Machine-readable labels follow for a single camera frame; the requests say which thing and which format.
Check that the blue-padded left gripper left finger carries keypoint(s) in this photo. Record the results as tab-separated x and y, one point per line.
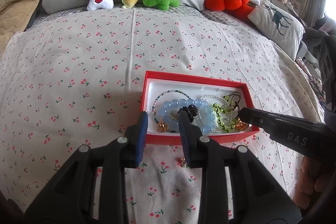
90	186

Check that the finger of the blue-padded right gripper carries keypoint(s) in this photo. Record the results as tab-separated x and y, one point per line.
261	119

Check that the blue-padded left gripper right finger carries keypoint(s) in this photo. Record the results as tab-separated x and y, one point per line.
236	187

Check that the cherry print bed sheet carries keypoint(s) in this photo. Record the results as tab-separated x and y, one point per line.
79	80

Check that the orange pumpkin plush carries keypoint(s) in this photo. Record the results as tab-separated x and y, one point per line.
238	8

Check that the red cardboard box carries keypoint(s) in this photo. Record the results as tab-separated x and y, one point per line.
213	105

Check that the small gold stud earring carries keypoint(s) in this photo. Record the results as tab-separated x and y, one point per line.
182	162

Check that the person's right hand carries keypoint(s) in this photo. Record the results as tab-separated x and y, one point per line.
313	177

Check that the white deer print pillow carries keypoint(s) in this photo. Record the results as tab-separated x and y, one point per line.
279	26

